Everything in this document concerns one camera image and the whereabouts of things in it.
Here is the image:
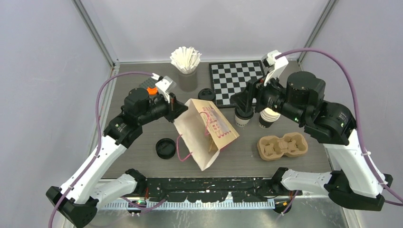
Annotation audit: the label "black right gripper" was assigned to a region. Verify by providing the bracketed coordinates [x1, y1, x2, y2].
[230, 68, 305, 124]

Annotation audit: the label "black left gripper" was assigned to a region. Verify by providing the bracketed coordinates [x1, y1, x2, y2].
[138, 91, 188, 125]

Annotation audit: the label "white paper cup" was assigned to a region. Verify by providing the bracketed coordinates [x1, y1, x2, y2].
[235, 115, 252, 127]

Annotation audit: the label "stack of paper cups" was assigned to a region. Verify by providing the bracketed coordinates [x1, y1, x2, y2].
[259, 108, 281, 128]

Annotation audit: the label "black coffee cup lid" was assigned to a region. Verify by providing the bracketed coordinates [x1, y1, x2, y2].
[198, 88, 216, 102]

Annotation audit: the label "paper gift bag pink handles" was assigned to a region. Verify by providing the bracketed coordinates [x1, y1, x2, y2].
[174, 99, 240, 171]

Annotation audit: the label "stack of black lids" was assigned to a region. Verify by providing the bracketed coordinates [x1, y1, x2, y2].
[155, 138, 176, 159]

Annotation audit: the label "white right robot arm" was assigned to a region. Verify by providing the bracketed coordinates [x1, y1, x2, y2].
[230, 71, 393, 211]

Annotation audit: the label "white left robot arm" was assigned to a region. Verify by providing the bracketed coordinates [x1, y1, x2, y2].
[46, 88, 188, 228]

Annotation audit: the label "grey straw holder cup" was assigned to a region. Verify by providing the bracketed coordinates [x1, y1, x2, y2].
[178, 70, 198, 92]

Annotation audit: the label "black white chessboard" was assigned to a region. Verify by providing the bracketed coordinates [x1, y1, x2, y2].
[209, 60, 264, 108]

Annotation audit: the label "orange plastic piece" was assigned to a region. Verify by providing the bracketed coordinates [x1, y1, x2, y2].
[146, 87, 158, 95]

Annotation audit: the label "grey lego baseplate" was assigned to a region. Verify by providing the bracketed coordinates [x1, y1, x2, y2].
[139, 78, 158, 90]

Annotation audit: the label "white wrapped straws bundle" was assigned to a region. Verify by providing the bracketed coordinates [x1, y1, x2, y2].
[170, 47, 202, 75]

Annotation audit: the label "brown pulp cup carrier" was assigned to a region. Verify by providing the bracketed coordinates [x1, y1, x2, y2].
[257, 132, 308, 161]

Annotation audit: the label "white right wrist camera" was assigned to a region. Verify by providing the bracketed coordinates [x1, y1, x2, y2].
[261, 50, 288, 86]

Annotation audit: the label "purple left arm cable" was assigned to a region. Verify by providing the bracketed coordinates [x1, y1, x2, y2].
[48, 71, 158, 228]

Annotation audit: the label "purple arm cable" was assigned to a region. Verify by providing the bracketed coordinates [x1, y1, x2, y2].
[275, 48, 403, 215]
[48, 71, 158, 228]

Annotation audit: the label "aluminium frame rail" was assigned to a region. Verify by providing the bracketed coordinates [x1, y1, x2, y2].
[66, 176, 353, 211]

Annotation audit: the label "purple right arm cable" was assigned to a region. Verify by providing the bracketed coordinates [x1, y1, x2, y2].
[275, 48, 403, 215]

